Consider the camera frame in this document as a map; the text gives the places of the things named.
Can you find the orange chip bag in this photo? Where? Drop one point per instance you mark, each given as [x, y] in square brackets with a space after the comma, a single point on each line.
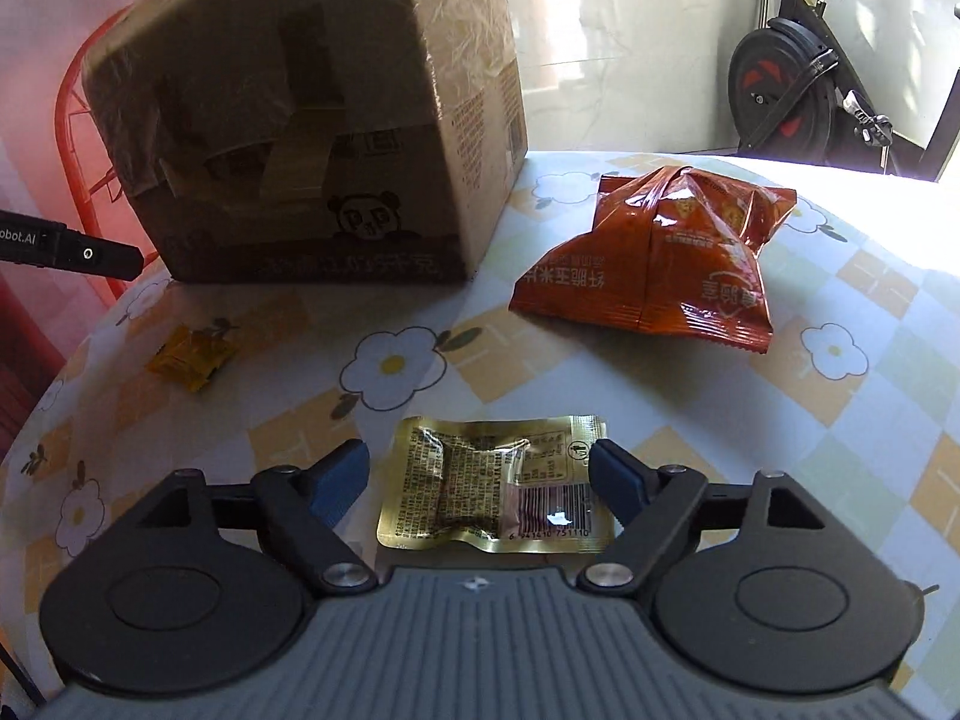
[667, 262]

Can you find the gold foil snack packet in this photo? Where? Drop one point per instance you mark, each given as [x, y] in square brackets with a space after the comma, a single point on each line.
[480, 487]

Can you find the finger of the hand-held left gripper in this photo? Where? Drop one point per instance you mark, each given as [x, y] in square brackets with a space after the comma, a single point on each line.
[94, 253]

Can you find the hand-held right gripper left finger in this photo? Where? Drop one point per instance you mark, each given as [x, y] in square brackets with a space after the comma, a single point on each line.
[337, 480]

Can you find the black exercise bike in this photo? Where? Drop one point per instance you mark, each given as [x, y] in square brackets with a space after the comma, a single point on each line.
[795, 90]

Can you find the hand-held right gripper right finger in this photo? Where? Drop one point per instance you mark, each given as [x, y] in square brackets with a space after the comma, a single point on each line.
[619, 476]

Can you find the small amber candy packet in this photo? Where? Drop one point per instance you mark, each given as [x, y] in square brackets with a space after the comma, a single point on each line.
[191, 360]

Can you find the brown cardboard box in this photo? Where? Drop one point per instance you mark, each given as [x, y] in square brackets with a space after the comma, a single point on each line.
[300, 105]

